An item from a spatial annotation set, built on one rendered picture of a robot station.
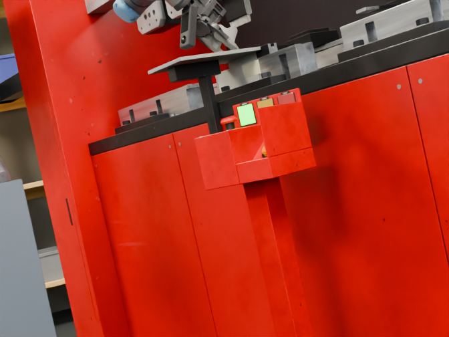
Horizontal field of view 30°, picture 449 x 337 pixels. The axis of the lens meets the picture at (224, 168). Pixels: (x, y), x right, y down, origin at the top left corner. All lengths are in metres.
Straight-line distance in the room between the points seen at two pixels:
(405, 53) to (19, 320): 1.02
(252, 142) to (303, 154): 0.12
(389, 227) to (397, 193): 0.08
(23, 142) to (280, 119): 3.69
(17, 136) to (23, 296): 3.49
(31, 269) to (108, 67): 1.35
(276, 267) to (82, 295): 1.38
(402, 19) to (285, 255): 0.58
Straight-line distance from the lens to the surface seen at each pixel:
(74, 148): 3.03
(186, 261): 2.61
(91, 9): 3.13
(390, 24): 1.94
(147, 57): 3.23
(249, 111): 1.97
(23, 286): 1.94
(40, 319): 1.95
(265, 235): 1.86
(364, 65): 1.84
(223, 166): 1.84
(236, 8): 2.42
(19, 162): 5.36
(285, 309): 1.88
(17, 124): 5.38
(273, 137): 1.78
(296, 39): 2.52
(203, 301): 2.58
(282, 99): 1.90
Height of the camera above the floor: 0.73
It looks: 1 degrees down
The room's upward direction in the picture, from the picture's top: 12 degrees counter-clockwise
